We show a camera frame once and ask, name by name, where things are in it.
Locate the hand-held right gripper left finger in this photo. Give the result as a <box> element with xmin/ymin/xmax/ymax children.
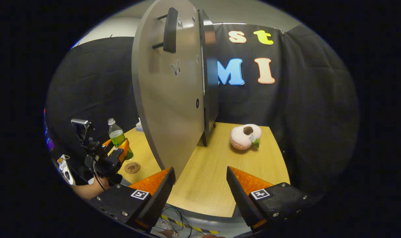
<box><xmin>88</xmin><ymin>166</ymin><xmax>176</xmax><ymax>233</ymax></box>

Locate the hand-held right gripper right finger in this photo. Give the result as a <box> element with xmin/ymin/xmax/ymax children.
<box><xmin>226</xmin><ymin>166</ymin><xmax>315</xmax><ymax>232</ymax></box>

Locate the clear plastic bottle green label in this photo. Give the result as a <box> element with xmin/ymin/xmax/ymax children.
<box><xmin>107</xmin><ymin>118</ymin><xmax>135</xmax><ymax>161</ymax></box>

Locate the round brown coaster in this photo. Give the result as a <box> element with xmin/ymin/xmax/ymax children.
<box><xmin>124</xmin><ymin>161</ymin><xmax>141</xmax><ymax>174</ymax></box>

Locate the grey cabinet door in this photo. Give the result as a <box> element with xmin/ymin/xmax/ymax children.
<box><xmin>131</xmin><ymin>0</ymin><xmax>206</xmax><ymax>180</ymax></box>

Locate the black cabinet door handle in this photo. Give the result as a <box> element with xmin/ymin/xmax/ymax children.
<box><xmin>153</xmin><ymin>7</ymin><xmax>179</xmax><ymax>54</ymax></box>

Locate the white and yellow device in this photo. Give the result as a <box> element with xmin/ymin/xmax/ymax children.
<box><xmin>57</xmin><ymin>154</ymin><xmax>76</xmax><ymax>185</ymax></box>

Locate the yellow black floor tape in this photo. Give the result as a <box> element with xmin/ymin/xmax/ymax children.
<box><xmin>161</xmin><ymin>214</ymin><xmax>221</xmax><ymax>235</ymax></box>

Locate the glowing blue screen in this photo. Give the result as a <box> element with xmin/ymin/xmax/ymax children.
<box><xmin>43</xmin><ymin>109</ymin><xmax>55</xmax><ymax>152</ymax></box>

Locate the pink plush donut toy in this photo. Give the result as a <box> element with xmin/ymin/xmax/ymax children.
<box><xmin>230</xmin><ymin>124</ymin><xmax>262</xmax><ymax>151</ymax></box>

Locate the black backdrop cloth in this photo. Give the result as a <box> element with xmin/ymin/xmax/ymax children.
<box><xmin>45</xmin><ymin>24</ymin><xmax>359</xmax><ymax>199</ymax></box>

